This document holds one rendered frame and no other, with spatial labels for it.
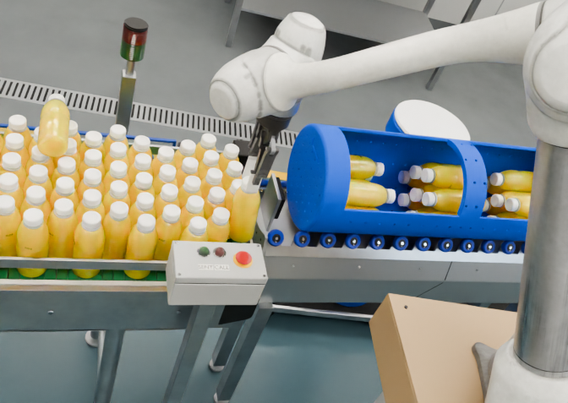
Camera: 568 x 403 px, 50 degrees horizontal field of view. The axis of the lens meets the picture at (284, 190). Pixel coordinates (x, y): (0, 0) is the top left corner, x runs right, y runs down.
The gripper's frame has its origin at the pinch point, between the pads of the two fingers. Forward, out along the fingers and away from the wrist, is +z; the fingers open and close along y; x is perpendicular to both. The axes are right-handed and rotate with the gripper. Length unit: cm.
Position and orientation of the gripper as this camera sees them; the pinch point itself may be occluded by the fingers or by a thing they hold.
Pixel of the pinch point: (252, 175)
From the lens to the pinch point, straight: 142.7
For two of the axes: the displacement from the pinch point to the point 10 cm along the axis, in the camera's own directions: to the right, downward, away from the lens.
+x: -9.4, -0.7, -3.4
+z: -2.9, 7.0, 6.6
